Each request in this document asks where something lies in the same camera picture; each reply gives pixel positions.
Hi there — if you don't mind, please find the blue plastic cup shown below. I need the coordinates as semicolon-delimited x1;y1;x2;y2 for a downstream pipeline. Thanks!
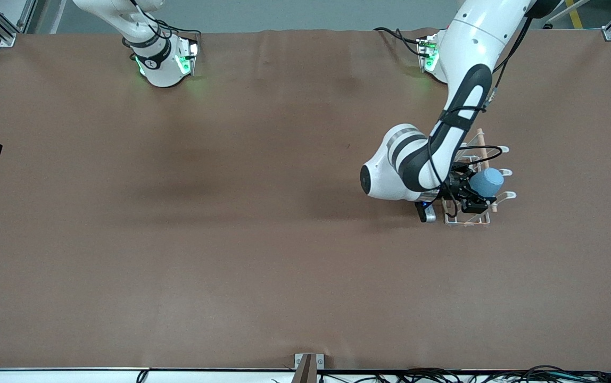
469;168;505;198

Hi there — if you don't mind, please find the brown table cover sheet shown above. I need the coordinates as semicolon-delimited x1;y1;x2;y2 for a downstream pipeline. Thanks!
0;29;611;371

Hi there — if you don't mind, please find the white wire cup rack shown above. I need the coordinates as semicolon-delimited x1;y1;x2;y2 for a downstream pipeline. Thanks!
441;128;517;228

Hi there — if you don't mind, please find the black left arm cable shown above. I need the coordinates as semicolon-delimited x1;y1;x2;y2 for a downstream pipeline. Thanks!
427;16;532;219

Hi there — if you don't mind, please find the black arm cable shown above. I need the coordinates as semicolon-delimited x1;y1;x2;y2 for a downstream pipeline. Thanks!
127;0;202;54
427;16;532;219

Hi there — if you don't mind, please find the black base cable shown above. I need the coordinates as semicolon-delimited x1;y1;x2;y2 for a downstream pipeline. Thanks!
397;31;424;57
374;27;422;43

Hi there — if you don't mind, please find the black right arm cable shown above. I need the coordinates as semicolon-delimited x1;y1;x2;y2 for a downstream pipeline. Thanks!
127;0;202;54

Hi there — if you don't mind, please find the brown post with metal bracket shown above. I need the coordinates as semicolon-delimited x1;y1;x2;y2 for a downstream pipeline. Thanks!
292;353;325;383

